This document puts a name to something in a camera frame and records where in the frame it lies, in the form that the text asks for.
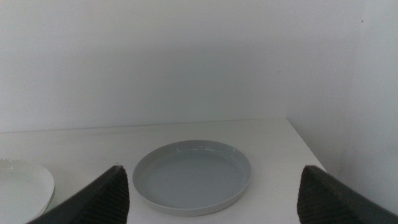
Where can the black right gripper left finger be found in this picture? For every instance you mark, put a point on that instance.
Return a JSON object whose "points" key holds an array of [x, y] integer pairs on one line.
{"points": [[102, 199]]}

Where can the white shallow bowl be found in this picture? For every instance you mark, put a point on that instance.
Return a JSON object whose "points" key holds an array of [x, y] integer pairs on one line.
{"points": [[21, 189]]}

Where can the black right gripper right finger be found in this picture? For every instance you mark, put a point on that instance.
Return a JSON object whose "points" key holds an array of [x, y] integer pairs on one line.
{"points": [[326, 202]]}

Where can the grey shallow bowl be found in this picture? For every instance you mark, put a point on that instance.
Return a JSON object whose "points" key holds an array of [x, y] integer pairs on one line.
{"points": [[191, 179]]}

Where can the pale green shallow bowl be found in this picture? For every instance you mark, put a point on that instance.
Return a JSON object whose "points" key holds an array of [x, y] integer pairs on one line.
{"points": [[50, 203]]}

